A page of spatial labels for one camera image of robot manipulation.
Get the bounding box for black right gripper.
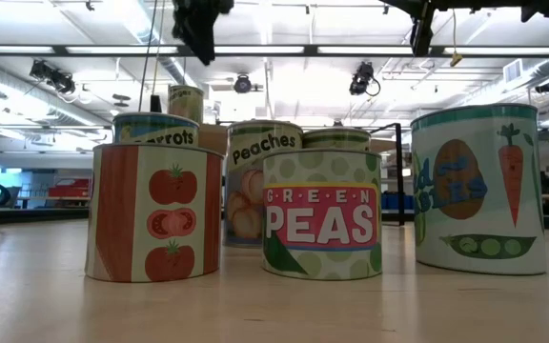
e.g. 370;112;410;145
378;0;437;58

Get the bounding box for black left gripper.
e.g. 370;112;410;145
172;0;235;67

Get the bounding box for oranges label tall can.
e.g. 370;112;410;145
167;84;206;125

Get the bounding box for carrots label tall can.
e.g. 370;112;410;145
112;111;201;148

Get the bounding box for pears label tall can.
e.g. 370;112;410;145
301;127;372;154

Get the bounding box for peaches label tall can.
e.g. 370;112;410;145
224;119;304;249

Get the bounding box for tomato picture short can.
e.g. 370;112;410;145
85;143;225;284

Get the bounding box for wooden shelf with black legs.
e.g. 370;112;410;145
145;93;405;228

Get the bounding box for round black ceiling fixture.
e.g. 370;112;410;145
233;73;264;95

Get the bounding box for black overhead light bar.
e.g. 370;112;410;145
0;44;549;59

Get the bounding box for white ceiling air vent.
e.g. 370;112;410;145
502;59;524;85

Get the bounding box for black ceiling spotlights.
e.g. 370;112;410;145
29;59;78;95

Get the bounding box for red cart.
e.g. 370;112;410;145
48;178;91;200

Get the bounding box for mixed vegetables picture can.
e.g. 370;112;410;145
410;103;548;276

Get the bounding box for green peas short can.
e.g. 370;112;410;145
261;149;383;281

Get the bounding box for thin grey hanging cable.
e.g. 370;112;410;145
152;0;167;96

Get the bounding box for black hanging cable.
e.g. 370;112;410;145
138;0;160;113

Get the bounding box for yellow hanging cord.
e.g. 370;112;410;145
449;9;464;68

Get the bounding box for black overhead camera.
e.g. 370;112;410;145
348;60;381;98

